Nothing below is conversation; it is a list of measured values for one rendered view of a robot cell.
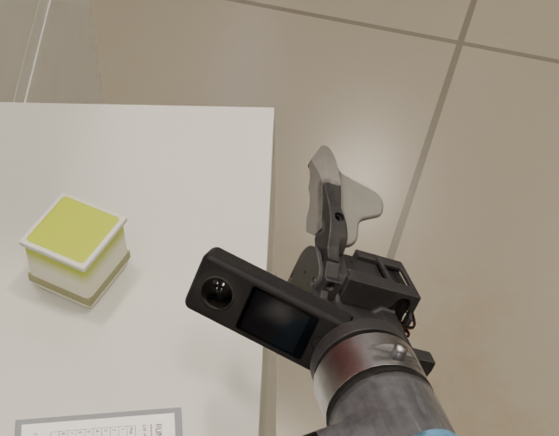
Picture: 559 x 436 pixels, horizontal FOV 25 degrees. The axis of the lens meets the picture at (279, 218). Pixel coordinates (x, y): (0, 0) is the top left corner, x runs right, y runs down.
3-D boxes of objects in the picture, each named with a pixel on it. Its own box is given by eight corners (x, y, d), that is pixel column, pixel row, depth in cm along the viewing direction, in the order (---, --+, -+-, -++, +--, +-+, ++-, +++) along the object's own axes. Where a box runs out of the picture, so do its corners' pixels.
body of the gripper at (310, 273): (359, 331, 101) (402, 426, 91) (262, 308, 98) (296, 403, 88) (400, 253, 98) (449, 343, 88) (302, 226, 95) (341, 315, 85)
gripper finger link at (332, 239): (324, 203, 99) (318, 304, 95) (304, 198, 98) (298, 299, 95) (353, 179, 95) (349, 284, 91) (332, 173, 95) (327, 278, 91)
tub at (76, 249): (71, 236, 128) (62, 189, 123) (133, 262, 126) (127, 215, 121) (28, 286, 124) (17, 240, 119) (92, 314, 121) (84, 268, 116)
